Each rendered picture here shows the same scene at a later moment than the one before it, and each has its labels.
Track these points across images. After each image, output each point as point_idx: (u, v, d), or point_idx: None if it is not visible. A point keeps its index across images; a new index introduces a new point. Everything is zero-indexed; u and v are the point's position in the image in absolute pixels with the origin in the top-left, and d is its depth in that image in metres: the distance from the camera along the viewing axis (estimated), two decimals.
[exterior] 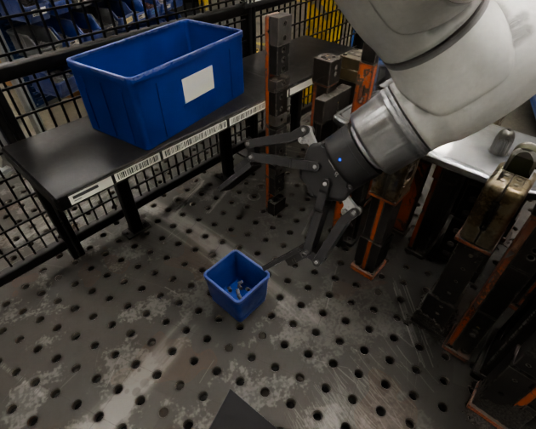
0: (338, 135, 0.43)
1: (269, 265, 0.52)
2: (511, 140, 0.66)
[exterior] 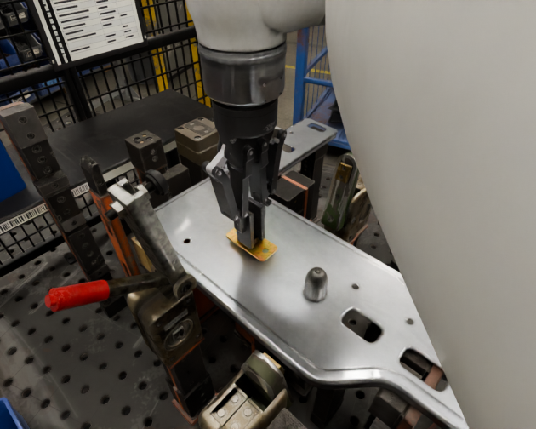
0: None
1: (238, 232, 0.56)
2: (320, 285, 0.48)
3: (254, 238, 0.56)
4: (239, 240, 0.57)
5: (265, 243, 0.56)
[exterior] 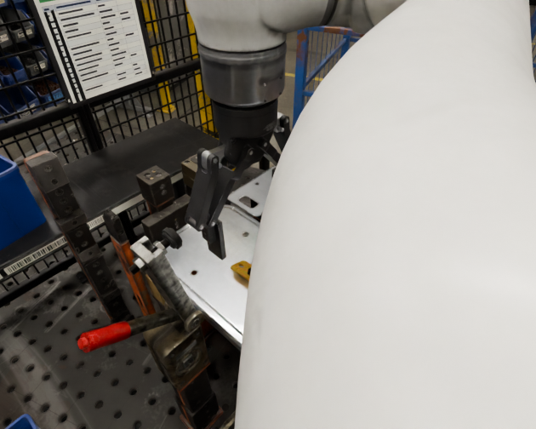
0: None
1: None
2: None
3: None
4: (242, 271, 0.63)
5: None
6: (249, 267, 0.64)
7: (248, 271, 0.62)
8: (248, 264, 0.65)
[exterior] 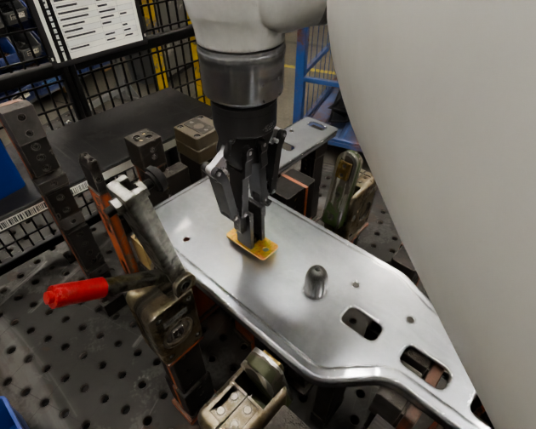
0: None
1: (238, 232, 0.56)
2: (321, 283, 0.48)
3: (254, 237, 0.56)
4: None
5: (265, 242, 0.56)
6: None
7: None
8: None
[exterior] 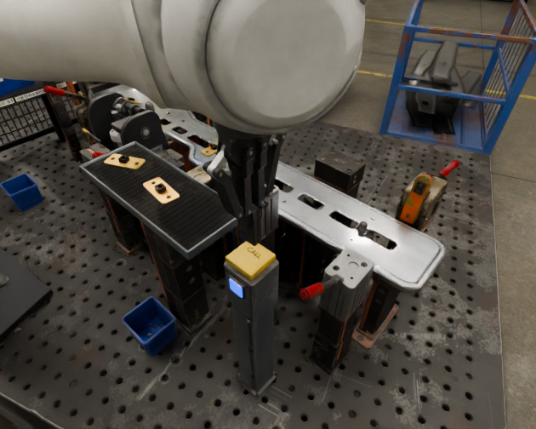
0: None
1: (242, 229, 0.56)
2: (149, 107, 1.26)
3: (133, 98, 1.34)
4: (126, 99, 1.34)
5: (136, 101, 1.34)
6: None
7: (128, 98, 1.34)
8: None
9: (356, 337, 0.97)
